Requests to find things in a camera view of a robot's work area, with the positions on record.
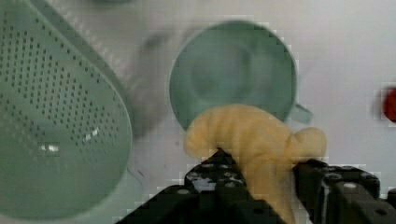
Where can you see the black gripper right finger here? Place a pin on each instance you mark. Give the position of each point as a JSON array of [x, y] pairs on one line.
[[342, 195]]

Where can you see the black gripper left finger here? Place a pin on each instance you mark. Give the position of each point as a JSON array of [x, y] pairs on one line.
[[213, 192]]

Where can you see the small red toy fruit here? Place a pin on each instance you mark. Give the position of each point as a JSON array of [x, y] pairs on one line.
[[389, 105]]

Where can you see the green perforated colander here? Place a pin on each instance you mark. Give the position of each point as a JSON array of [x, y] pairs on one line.
[[66, 132]]

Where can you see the green mug with handle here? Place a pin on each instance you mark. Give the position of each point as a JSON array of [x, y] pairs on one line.
[[235, 62]]

